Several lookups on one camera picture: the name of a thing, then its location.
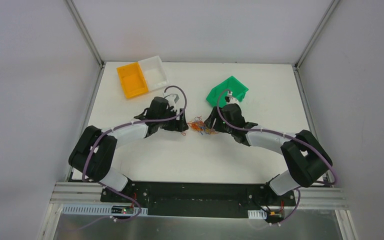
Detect green plastic bin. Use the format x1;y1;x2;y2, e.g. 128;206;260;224
206;75;249;107

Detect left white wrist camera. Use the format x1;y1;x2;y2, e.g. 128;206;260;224
163;93;180;112

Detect orange plastic bin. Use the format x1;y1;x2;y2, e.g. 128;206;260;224
116;62;149;99

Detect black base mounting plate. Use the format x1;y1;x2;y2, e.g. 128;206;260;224
100;181;296;219

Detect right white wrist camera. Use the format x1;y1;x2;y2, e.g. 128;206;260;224
224;90;240;105

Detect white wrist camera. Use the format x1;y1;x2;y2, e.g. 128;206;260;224
224;90;240;105
163;93;180;112

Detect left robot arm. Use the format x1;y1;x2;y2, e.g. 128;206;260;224
68;93;188;203

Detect white plastic bin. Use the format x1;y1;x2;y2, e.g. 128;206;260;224
138;55;169;92

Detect orange and blue wires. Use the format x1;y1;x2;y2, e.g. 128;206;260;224
181;115;220;137

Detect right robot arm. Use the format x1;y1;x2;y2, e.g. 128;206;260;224
204;103;333;205

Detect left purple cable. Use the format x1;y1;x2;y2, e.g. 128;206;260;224
62;85;188;229

